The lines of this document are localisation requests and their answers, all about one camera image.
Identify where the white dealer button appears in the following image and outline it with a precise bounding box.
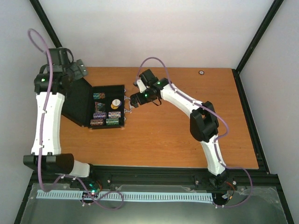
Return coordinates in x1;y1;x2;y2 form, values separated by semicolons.
112;99;121;106

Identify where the grey chip stack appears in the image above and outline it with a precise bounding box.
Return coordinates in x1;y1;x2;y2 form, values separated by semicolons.
108;111;121;119

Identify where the black poker set case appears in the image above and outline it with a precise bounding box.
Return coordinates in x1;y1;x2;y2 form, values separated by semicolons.
62;79;128;129

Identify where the brown chip stack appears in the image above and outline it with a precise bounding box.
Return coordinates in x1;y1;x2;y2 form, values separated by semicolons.
90;119;104;126

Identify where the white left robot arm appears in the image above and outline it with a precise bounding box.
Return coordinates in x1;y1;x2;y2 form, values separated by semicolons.
23;48;97;188

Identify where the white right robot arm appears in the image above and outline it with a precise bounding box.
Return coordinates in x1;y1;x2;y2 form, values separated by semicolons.
130;69;228;189

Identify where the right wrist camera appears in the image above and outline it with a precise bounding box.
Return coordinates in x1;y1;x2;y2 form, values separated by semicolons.
133;79;147;93

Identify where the black left frame post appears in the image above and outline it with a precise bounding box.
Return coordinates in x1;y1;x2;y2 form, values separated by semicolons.
29;0;62;48

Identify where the black frame post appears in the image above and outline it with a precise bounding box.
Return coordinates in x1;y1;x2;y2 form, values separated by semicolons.
29;0;62;48
235;0;285;73

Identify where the black aluminium frame rail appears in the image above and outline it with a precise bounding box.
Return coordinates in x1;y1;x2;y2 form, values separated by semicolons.
30;164;280;187

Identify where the white slotted cable duct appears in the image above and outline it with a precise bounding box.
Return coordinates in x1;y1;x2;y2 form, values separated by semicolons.
36;190;213;203

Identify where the black right frame post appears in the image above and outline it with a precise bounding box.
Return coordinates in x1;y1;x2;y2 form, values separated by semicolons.
235;0;285;73

